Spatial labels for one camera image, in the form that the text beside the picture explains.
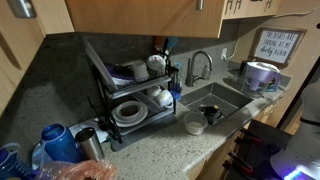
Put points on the white cup upper rack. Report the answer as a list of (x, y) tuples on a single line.
[(140, 71)]

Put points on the blue water bottle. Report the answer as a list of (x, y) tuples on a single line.
[(60, 144)]

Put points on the wooden cupboard door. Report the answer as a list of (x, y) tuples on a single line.
[(186, 18)]

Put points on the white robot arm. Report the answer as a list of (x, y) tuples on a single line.
[(302, 152)]

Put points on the white wall outlet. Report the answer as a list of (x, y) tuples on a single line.
[(224, 54)]

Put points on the stainless steel tumbler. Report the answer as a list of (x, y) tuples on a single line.
[(89, 143)]

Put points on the red-handled clamp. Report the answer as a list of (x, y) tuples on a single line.
[(249, 137), (240, 165)]

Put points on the blue spatula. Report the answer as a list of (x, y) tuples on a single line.
[(170, 43)]

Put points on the black mug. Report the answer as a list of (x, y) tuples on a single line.
[(212, 113)]

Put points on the stainless steel sink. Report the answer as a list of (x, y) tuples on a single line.
[(228, 101)]

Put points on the left wooden cupboard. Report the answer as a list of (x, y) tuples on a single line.
[(24, 24)]

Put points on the right upper cupboards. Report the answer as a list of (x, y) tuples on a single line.
[(236, 9)]

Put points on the white cutting board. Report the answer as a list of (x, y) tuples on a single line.
[(99, 65)]

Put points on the blue measuring jug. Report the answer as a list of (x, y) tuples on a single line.
[(11, 167)]

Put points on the orange plastic bag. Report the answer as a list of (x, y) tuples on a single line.
[(85, 170)]

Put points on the black dish rack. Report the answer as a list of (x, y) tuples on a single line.
[(111, 98)]

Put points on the white water filter pitcher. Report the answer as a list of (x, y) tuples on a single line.
[(258, 77)]

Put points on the chrome faucet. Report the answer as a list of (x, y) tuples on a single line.
[(197, 69)]

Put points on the white plate stack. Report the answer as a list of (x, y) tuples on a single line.
[(129, 113)]

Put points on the framed dishes sign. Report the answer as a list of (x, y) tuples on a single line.
[(276, 46)]

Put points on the white mug on rack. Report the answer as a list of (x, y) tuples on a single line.
[(164, 99)]

